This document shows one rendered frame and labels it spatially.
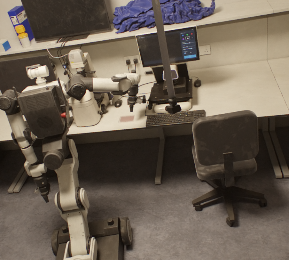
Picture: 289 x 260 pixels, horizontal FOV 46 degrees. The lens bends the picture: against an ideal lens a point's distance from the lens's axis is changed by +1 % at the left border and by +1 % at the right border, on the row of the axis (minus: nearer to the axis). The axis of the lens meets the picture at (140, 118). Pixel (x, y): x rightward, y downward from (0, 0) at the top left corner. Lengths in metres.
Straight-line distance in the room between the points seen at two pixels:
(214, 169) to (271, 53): 1.27
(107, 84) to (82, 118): 0.63
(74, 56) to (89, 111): 0.44
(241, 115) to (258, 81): 0.82
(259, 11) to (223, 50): 0.49
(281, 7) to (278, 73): 0.52
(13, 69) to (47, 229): 1.38
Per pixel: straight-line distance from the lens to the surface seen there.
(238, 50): 3.17
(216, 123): 2.11
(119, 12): 2.97
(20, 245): 3.13
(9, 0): 3.53
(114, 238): 2.60
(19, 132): 2.27
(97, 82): 2.12
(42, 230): 3.14
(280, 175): 3.06
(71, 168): 2.29
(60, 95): 2.11
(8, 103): 2.18
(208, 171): 2.45
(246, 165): 2.49
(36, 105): 2.03
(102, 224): 2.68
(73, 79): 2.14
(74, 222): 2.40
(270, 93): 2.73
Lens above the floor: 2.15
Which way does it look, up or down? 32 degrees down
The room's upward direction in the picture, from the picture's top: 14 degrees counter-clockwise
